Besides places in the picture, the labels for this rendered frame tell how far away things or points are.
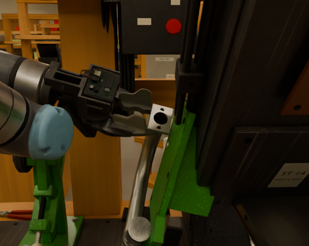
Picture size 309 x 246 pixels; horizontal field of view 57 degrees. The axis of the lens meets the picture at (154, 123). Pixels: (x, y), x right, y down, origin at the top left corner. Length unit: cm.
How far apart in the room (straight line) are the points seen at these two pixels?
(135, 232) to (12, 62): 33
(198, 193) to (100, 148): 42
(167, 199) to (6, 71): 32
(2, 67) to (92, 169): 43
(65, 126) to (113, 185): 47
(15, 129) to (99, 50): 44
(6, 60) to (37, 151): 19
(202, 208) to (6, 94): 32
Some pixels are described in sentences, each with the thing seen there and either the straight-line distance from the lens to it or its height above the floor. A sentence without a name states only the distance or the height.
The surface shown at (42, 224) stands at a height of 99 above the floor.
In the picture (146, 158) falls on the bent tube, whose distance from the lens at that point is 60.
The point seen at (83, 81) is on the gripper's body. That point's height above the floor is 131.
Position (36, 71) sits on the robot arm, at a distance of 50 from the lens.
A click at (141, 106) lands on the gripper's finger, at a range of 53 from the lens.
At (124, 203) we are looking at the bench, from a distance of 96.
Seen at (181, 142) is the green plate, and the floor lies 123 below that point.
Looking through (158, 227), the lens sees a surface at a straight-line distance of 46.
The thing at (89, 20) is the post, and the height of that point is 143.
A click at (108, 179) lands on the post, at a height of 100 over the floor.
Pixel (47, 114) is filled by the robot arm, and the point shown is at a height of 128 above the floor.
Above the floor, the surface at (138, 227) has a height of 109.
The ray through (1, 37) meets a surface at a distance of 1128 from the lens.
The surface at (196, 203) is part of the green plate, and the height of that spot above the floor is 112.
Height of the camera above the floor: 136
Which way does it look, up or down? 14 degrees down
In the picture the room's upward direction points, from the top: straight up
